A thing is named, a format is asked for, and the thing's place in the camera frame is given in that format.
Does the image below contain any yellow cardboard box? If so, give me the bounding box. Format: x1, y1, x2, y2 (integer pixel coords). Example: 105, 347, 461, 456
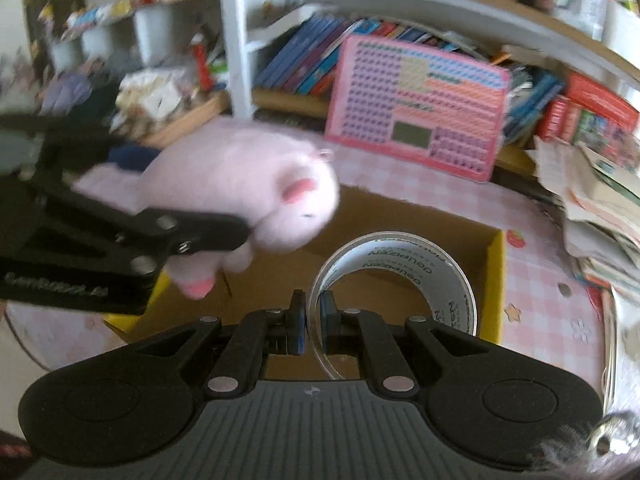
102, 185, 507, 381

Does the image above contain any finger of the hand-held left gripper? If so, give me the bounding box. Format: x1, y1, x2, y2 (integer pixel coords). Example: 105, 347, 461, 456
0, 180, 251, 276
0, 115, 157, 182

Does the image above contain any fluffy keychain with metal ring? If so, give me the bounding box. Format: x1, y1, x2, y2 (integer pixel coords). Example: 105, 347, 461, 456
530, 410, 640, 480

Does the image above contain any red bottle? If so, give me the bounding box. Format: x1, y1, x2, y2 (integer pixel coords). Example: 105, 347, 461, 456
192, 42, 211, 92

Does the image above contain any white paperback book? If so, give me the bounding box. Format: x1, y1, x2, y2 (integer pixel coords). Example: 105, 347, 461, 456
248, 6, 321, 50

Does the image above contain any white shelf unit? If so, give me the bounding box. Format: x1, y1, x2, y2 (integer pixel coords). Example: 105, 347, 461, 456
20, 0, 640, 121

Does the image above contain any pile of papers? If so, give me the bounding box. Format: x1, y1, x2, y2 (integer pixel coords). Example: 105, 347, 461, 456
530, 135, 640, 306

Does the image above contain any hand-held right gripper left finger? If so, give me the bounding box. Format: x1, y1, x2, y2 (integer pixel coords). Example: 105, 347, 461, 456
131, 290, 307, 397

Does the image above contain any pink checked tablecloth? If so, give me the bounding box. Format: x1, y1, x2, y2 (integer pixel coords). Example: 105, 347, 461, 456
0, 110, 618, 411

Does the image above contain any row of books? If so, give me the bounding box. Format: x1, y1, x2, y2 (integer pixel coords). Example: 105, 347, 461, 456
252, 15, 568, 146

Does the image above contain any pink learning tablet toy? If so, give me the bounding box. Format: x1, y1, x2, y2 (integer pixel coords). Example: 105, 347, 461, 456
324, 35, 513, 183

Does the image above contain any red boxed book set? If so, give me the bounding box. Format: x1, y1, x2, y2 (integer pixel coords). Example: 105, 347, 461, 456
537, 71, 640, 161

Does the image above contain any wooden chess box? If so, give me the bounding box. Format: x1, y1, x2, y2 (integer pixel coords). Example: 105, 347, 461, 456
145, 92, 231, 148

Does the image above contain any clear packing tape roll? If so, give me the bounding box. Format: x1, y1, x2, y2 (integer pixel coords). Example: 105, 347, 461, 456
306, 232, 478, 381

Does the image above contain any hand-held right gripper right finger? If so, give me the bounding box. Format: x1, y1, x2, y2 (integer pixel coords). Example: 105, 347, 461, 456
320, 291, 496, 397

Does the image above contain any floral tissue box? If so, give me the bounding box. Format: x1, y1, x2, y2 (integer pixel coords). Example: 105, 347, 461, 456
116, 69, 201, 136

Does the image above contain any pile of clothes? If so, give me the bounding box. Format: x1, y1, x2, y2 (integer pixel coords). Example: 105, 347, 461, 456
37, 57, 126, 131

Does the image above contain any pink plush pig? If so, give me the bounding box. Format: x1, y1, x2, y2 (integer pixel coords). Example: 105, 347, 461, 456
75, 117, 342, 301

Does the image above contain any white storage box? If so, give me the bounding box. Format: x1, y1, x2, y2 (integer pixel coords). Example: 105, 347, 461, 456
605, 0, 640, 42

